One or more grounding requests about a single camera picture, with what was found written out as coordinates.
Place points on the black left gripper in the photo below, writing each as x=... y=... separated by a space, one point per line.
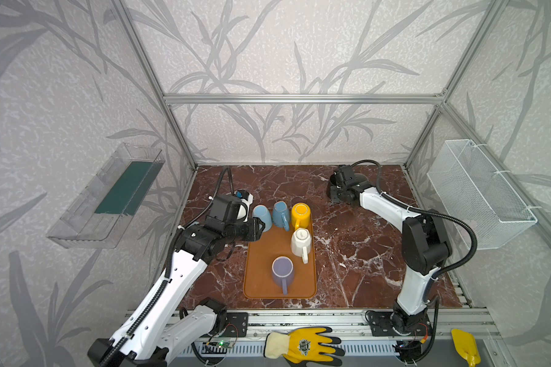
x=252 y=228

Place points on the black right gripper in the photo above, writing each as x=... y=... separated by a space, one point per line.
x=335 y=194

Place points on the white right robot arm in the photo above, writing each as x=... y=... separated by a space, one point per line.
x=425 y=243

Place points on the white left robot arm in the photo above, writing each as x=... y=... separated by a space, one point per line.
x=174 y=284

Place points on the light blue mug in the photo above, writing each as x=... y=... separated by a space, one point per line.
x=263 y=213

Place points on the teal dotted mug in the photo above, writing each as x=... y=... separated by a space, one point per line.
x=281 y=217

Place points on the yellow mug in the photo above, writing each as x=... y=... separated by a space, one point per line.
x=300 y=216

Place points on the white mug with lettering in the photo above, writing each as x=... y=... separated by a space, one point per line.
x=301 y=244

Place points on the purple mug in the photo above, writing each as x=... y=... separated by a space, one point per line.
x=283 y=273

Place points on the orange plastic tray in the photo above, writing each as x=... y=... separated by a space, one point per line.
x=258 y=280

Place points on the yellow black work glove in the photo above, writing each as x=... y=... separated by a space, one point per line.
x=304 y=345

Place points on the pink object in basket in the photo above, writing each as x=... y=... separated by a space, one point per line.
x=473 y=225

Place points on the yellow plastic scoop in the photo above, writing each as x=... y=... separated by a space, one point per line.
x=466 y=346

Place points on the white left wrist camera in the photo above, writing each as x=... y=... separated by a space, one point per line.
x=246 y=200

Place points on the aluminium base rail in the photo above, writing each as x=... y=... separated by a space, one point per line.
x=360 y=329

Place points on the white wire wall basket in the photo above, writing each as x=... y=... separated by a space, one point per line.
x=472 y=188

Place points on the clear plastic wall bin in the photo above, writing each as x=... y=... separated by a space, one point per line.
x=103 y=211

